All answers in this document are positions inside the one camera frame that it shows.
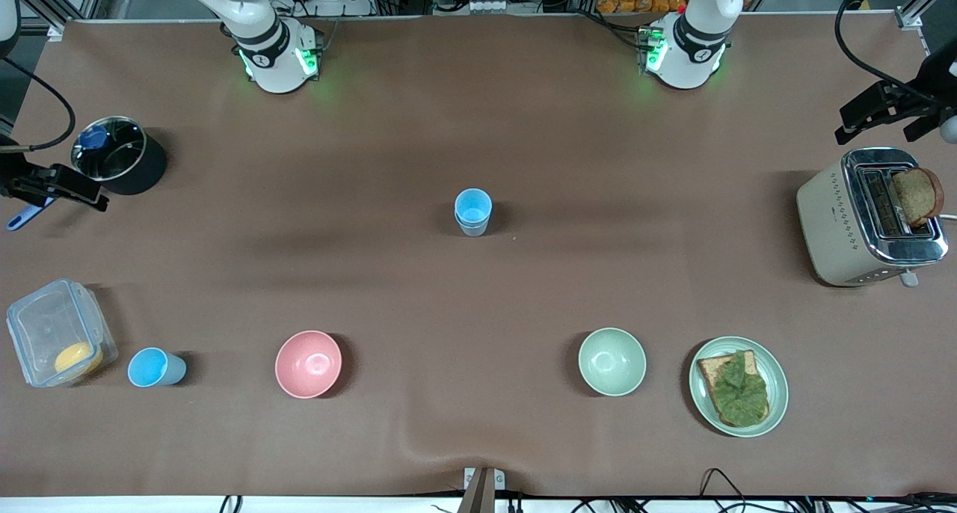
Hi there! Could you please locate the grey metal bracket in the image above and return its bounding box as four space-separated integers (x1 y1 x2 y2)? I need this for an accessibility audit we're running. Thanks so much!
464 467 506 513

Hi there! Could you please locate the blue plastic cup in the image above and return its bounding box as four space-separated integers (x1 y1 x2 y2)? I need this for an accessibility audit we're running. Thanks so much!
455 188 493 227
127 347 188 388
455 212 493 238

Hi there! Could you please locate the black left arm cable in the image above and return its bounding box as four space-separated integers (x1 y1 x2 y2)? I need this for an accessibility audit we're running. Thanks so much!
834 0 932 93

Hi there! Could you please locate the black looped cable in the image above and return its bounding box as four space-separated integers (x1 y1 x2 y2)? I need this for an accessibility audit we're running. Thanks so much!
699 467 750 512

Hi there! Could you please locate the yellow round food piece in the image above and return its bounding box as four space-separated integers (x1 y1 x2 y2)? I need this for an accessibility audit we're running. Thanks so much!
54 341 104 379

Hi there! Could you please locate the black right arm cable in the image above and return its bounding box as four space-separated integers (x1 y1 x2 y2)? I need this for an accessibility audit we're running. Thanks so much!
0 55 77 153

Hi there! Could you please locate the beige chrome two-slot toaster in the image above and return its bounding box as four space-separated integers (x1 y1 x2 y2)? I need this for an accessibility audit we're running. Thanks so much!
796 147 950 288

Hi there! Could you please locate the black pot with blue handle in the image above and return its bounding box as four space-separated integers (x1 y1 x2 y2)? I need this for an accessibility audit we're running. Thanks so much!
6 115 167 232

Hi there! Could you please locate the pale green bowl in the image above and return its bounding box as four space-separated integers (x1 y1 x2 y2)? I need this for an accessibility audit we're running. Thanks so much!
578 328 647 397

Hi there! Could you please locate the clear plastic lidded container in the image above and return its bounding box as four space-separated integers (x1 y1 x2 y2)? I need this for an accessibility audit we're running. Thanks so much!
6 278 119 388

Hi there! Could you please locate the pale green plate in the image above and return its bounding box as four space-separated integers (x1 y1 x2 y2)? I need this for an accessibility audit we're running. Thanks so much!
689 337 790 438

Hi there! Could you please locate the brown table cover sheet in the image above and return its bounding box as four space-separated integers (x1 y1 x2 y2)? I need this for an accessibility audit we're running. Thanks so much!
0 12 957 499

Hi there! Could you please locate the pink bowl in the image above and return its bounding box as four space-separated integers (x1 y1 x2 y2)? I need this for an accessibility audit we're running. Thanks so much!
274 331 343 399

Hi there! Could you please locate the brown bread slice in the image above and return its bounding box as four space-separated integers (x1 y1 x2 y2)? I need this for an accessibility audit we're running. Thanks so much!
888 167 945 228

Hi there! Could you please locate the green lettuce leaf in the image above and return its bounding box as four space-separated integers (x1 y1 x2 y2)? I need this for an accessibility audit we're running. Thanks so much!
708 351 771 426

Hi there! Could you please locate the square toast slice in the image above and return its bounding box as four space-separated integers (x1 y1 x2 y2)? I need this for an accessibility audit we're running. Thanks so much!
697 350 771 428

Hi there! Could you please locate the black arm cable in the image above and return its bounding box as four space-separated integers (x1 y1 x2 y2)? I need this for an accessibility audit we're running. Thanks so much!
0 55 77 153
834 0 932 93

